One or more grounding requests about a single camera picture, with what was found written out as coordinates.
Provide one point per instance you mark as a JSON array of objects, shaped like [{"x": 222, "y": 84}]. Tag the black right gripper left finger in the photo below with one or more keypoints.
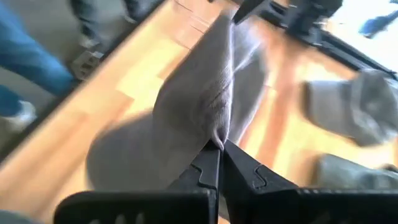
[{"x": 186, "y": 205}]

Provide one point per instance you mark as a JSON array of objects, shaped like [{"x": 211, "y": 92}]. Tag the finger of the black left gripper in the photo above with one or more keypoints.
[{"x": 248, "y": 9}]

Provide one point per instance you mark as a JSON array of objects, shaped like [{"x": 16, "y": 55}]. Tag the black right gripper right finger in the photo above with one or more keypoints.
[{"x": 264, "y": 202}]

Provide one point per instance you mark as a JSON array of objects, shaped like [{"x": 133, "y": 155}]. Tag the gray power block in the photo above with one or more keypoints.
[{"x": 87, "y": 65}]

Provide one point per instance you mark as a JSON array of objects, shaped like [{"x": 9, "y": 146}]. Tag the dark green baseball cap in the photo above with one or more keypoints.
[{"x": 354, "y": 174}]

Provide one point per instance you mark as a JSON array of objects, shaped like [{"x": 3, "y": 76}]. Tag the person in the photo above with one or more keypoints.
[{"x": 28, "y": 59}]

